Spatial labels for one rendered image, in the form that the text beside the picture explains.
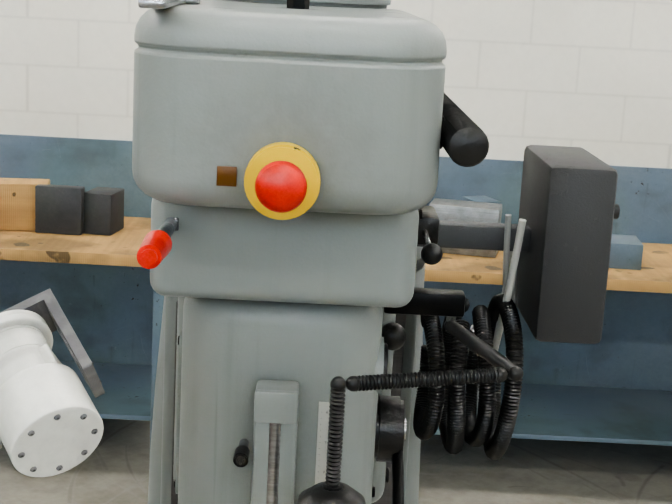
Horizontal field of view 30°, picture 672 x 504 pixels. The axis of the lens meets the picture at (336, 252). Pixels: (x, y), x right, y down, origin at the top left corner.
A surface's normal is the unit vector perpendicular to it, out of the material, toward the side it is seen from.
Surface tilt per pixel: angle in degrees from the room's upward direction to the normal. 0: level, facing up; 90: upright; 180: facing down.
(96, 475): 0
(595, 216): 90
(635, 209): 90
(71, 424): 115
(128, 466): 0
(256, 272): 90
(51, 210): 90
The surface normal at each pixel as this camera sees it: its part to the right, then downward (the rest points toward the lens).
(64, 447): 0.50, 0.60
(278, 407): 0.00, 0.21
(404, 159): 0.47, 0.21
